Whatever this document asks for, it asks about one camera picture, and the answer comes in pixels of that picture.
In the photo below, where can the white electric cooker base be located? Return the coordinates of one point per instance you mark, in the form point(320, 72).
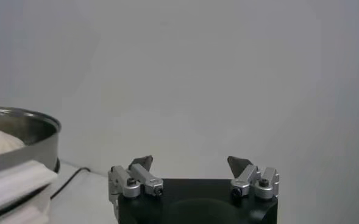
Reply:
point(20, 213)

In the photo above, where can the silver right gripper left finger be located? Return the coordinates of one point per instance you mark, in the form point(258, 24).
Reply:
point(142, 179)

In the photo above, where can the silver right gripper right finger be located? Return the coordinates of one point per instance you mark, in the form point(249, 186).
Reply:
point(249, 179)

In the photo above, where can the stainless steel steamer basket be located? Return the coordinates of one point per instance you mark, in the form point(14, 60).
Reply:
point(42, 149)

